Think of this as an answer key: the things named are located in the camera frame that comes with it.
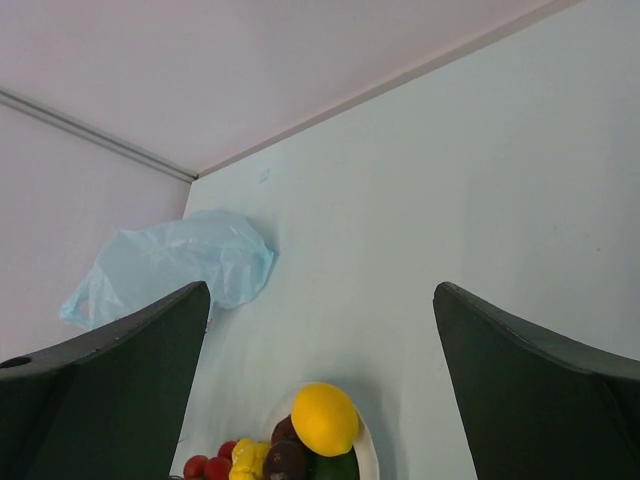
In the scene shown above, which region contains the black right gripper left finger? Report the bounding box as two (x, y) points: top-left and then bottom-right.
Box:
(1, 282), (210, 479)

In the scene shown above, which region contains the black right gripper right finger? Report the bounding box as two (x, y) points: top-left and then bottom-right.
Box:
(433, 282), (639, 479)

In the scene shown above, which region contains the red fake strawberry bunch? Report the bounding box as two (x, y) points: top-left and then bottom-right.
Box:
(183, 441), (237, 480)

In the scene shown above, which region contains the yellow fake pear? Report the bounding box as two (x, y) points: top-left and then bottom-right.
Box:
(229, 438), (271, 480)

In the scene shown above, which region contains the dark red fake fruit slice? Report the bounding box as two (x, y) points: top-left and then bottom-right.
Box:
(270, 415), (300, 445)

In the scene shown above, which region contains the light blue printed plastic bag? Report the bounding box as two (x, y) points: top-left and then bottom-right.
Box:
(59, 211), (275, 330)

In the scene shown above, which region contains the dark green fake avocado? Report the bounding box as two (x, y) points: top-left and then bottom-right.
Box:
(309, 449), (360, 480)

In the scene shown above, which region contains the yellow fake lemon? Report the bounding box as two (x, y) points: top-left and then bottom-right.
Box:
(291, 382), (360, 457)

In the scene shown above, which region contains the white paper plate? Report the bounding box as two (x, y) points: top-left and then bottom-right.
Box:
(261, 382), (381, 480)

